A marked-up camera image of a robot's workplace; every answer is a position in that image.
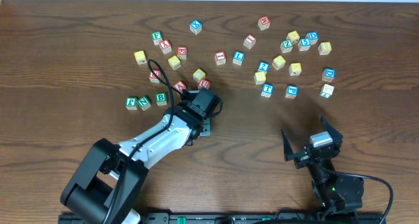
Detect blue d block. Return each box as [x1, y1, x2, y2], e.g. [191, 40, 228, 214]
[322, 68, 336, 83]
[306, 31, 319, 45]

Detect green 7 block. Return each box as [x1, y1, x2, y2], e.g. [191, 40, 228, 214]
[319, 84, 335, 98]

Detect blue P block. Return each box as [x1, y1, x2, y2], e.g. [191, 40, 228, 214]
[285, 85, 299, 99]

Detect red i block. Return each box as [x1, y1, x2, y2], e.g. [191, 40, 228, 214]
[244, 34, 257, 49]
[215, 51, 227, 65]

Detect blue D block upper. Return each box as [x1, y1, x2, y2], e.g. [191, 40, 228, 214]
[306, 31, 319, 45]

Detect red H block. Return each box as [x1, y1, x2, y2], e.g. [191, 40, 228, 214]
[258, 16, 271, 31]

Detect blue L block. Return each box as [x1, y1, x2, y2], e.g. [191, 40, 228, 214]
[232, 51, 245, 65]

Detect red E block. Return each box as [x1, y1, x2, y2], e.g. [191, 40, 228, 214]
[177, 46, 187, 60]

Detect blue X block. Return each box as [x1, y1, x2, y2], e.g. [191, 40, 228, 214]
[189, 20, 202, 35]

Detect green F block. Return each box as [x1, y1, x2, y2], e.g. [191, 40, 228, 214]
[151, 31, 163, 45]

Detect red X block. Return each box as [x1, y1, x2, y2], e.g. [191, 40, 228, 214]
[159, 39, 172, 54]

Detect red U block left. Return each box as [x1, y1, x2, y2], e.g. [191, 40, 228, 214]
[149, 69, 161, 83]

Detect blue 5 block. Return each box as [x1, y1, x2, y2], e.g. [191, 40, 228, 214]
[298, 38, 311, 52]

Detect red I block upper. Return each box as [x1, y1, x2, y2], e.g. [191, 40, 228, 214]
[244, 34, 257, 49]

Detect green B block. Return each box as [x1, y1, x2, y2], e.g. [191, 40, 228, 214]
[155, 92, 168, 106]

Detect yellow K block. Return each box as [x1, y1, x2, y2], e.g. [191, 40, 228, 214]
[289, 62, 302, 76]

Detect yellow block far left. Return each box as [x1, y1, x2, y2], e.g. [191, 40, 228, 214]
[134, 50, 147, 65]

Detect red A block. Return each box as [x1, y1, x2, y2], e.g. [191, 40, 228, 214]
[173, 81, 187, 93]

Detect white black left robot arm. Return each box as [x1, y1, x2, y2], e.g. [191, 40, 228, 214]
[60, 88, 222, 223]

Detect red U block right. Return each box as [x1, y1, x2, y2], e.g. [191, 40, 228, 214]
[198, 79, 210, 90]

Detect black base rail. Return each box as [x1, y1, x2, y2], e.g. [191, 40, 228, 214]
[58, 211, 384, 224]

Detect yellow S block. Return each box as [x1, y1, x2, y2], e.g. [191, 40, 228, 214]
[254, 71, 266, 85]

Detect red u block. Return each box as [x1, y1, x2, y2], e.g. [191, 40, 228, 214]
[149, 69, 161, 83]
[198, 79, 210, 90]

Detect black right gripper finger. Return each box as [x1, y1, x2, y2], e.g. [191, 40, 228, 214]
[320, 115, 343, 145]
[281, 129, 294, 162]

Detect blue 2 block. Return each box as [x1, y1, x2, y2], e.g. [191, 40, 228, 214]
[257, 62, 270, 74]

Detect blue D block lower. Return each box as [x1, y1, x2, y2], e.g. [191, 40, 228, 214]
[322, 68, 336, 83]

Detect yellow block centre right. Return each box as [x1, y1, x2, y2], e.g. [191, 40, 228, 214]
[272, 55, 286, 70]

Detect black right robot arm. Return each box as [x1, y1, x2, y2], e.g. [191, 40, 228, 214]
[282, 117, 364, 216]

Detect red I block lower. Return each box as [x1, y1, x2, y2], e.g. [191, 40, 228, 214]
[215, 51, 227, 65]

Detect green N block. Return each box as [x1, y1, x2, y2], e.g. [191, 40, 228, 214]
[137, 96, 151, 111]

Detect green J block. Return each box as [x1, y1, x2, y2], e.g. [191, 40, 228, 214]
[126, 97, 137, 110]

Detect yellow 8 block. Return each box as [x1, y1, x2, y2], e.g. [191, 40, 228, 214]
[318, 42, 332, 56]

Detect blue T block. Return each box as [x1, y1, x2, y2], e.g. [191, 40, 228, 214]
[261, 83, 274, 98]

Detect yellow monkey block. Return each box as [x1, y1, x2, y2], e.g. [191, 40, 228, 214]
[286, 31, 300, 45]

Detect green Z block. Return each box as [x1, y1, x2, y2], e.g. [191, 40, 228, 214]
[280, 40, 293, 53]

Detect yellow o block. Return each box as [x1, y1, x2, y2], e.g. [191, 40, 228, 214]
[192, 68, 206, 83]
[168, 55, 181, 70]

